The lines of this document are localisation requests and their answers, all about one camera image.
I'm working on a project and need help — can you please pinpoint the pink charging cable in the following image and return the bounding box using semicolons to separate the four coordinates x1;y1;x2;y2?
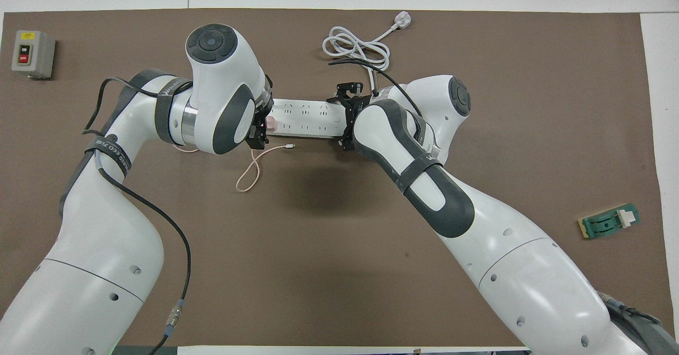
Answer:
172;143;297;193

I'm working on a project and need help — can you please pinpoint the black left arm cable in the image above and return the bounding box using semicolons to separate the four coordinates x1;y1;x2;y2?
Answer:
81;77;191;355

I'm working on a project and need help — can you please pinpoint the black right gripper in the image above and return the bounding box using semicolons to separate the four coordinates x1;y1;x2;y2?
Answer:
327;82;373;152

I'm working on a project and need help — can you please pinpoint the white power cord with plug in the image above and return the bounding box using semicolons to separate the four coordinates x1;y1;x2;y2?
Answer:
323;11;413;97

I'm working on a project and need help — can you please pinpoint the grey on-off switch box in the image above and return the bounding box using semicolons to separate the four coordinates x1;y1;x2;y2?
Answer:
12;30;56;80

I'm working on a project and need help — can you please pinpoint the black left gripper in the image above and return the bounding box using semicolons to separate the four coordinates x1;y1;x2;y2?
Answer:
247;96;274;151

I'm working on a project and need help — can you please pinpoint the brown table mat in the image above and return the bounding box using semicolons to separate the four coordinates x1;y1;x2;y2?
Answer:
0;8;677;348

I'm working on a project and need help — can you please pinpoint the white power strip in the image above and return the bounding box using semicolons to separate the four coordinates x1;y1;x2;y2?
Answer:
268;99;348;139

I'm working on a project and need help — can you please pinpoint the green knife switch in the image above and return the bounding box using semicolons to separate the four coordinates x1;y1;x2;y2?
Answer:
577;203;641;239

